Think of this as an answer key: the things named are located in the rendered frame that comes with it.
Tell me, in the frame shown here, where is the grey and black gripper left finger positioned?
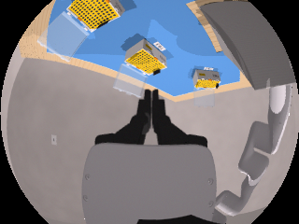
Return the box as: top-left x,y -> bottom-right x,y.
94,89 -> 151,145

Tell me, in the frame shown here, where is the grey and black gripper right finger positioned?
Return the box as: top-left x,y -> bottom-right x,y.
151,89 -> 207,147

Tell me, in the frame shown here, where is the blue bench mat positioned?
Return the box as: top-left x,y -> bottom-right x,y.
73,0 -> 240,97

